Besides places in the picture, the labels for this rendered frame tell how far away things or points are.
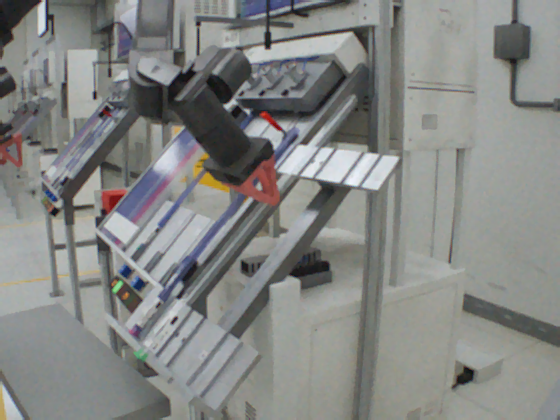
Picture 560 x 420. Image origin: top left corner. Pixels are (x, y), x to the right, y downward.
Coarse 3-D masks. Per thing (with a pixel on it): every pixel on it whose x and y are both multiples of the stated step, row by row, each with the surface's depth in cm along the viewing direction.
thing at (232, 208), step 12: (288, 144) 104; (276, 156) 103; (240, 204) 100; (228, 216) 98; (216, 228) 97; (204, 240) 97; (192, 252) 96; (192, 264) 95; (180, 276) 94; (168, 288) 93
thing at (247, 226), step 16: (352, 96) 82; (336, 112) 81; (320, 144) 79; (304, 160) 78; (288, 176) 77; (256, 208) 76; (256, 224) 75; (240, 240) 74; (224, 256) 73; (208, 272) 72; (192, 288) 71; (176, 304) 71; (144, 352) 68
